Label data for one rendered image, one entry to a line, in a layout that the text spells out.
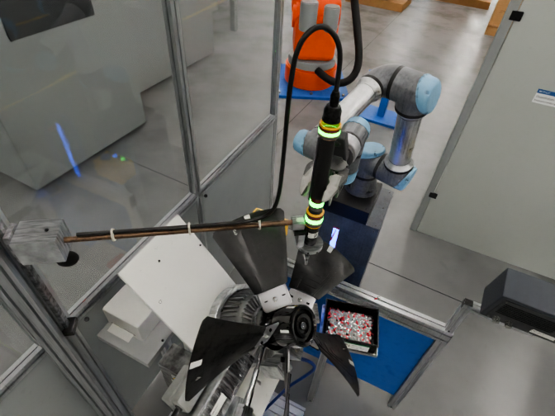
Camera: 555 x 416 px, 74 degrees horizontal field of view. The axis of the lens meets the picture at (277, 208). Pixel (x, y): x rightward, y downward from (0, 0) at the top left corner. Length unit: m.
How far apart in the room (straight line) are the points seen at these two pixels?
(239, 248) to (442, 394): 1.78
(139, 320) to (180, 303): 0.32
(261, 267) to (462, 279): 2.20
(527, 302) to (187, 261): 1.07
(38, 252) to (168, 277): 0.37
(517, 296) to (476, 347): 1.42
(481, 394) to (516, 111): 1.67
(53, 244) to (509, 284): 1.30
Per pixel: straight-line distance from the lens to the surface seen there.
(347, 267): 1.35
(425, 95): 1.31
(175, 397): 1.12
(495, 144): 2.77
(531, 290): 1.45
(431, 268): 3.06
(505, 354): 2.89
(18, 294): 1.09
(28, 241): 0.94
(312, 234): 0.94
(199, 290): 1.22
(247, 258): 1.09
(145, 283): 1.13
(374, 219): 1.77
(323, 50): 4.80
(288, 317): 1.09
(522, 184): 2.93
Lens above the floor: 2.20
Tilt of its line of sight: 44 degrees down
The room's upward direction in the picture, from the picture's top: 4 degrees clockwise
